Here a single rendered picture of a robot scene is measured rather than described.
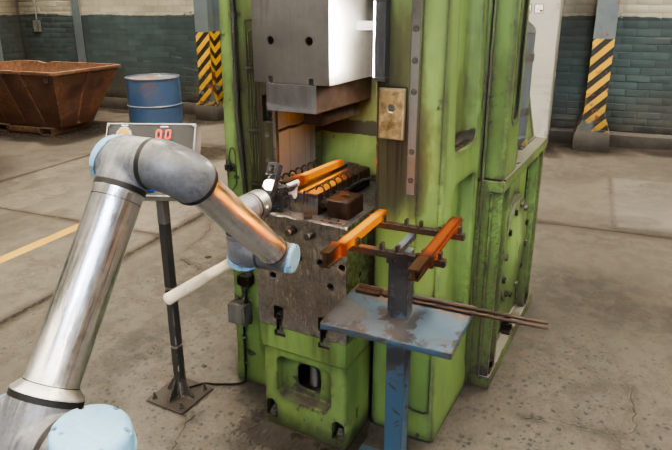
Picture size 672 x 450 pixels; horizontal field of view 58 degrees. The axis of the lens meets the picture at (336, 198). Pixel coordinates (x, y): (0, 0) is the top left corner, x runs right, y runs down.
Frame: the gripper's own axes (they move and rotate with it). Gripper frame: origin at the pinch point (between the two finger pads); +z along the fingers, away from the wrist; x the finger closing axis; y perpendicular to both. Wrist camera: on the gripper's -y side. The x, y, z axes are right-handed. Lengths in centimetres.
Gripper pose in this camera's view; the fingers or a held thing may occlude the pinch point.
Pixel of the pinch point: (294, 179)
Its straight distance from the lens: 207.6
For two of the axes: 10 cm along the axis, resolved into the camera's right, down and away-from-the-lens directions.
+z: 4.8, -2.8, 8.3
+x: 8.8, 1.4, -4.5
